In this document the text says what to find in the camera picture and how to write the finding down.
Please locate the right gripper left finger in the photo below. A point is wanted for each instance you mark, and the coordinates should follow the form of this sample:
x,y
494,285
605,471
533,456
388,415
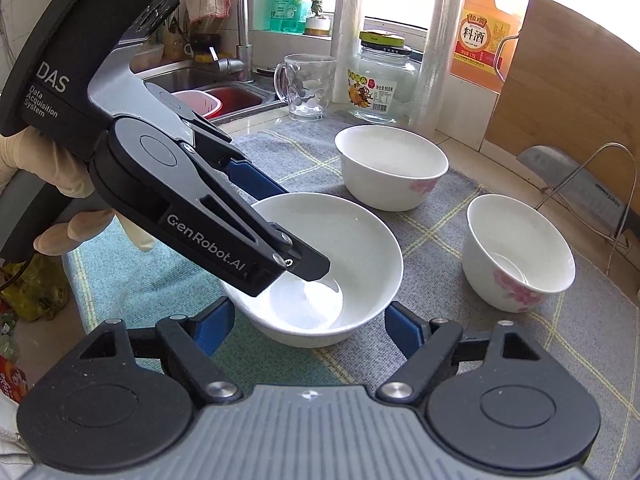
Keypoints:
x,y
187,346

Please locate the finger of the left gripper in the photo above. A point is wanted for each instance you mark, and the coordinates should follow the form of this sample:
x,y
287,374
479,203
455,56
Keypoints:
x,y
216,148
240,229

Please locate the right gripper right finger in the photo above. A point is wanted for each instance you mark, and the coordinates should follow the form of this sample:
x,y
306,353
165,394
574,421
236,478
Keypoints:
x,y
428,347

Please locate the white shallow bowl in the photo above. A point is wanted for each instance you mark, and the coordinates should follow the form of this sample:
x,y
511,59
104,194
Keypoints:
x,y
314,306

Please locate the gloved left hand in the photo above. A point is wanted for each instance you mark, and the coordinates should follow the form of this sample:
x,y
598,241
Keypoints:
x,y
65,194

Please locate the red white colander basket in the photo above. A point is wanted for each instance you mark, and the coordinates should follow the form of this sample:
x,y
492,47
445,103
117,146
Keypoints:
x,y
200,102

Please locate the steel sink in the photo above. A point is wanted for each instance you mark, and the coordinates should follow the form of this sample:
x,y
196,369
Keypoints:
x,y
240,99

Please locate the teal cloth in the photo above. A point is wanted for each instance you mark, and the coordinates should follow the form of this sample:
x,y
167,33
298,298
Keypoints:
x,y
111,278

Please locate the glass mug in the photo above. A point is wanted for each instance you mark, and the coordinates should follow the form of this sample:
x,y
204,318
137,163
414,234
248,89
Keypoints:
x,y
304,81

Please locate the small white bowl pink flower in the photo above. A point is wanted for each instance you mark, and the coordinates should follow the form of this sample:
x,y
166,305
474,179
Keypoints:
x,y
513,257

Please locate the small potted plant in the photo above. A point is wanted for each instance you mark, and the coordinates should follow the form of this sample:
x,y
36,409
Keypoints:
x,y
317,23

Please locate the grey checked mat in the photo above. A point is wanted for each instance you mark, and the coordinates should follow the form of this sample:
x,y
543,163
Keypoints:
x,y
592,329

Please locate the white bag roll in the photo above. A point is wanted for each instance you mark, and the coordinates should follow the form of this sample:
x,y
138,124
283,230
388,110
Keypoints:
x,y
347,22

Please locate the large glass jar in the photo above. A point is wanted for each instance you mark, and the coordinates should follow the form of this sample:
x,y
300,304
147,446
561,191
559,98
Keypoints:
x,y
381,79

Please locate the plastic wrap roll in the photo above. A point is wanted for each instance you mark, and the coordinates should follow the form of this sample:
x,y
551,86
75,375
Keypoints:
x,y
437,54

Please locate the bamboo cutting board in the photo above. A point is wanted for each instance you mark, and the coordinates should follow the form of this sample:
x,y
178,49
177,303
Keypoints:
x,y
572,85

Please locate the orange cooking wine jug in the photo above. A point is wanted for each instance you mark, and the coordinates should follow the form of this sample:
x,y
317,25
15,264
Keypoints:
x,y
482,55

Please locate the wire rack stand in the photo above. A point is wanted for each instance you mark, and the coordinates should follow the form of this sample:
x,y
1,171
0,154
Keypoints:
x,y
612,239

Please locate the kitchen knife black handle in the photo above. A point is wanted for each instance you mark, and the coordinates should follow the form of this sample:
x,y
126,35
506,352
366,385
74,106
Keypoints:
x,y
586,192

